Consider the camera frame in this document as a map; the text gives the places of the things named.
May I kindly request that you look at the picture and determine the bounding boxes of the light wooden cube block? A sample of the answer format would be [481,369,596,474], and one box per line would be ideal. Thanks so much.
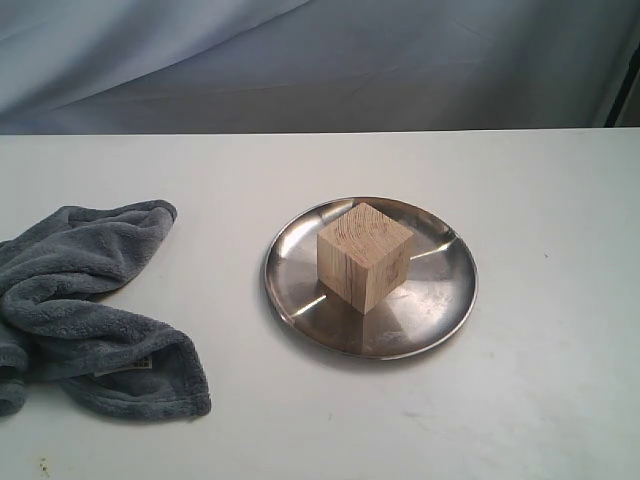
[317,203,414,314]

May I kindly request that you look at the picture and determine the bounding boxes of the grey fleece towel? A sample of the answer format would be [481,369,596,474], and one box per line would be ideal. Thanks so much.
[1,200,212,421]

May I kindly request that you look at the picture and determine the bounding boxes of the round stainless steel plate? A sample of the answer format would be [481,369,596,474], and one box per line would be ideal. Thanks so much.
[262,197,478,360]

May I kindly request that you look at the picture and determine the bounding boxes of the grey backdrop curtain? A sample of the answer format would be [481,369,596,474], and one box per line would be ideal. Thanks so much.
[1,1,639,134]

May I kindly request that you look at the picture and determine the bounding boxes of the black stand pole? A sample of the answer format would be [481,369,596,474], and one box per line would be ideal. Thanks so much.
[603,47,639,128]

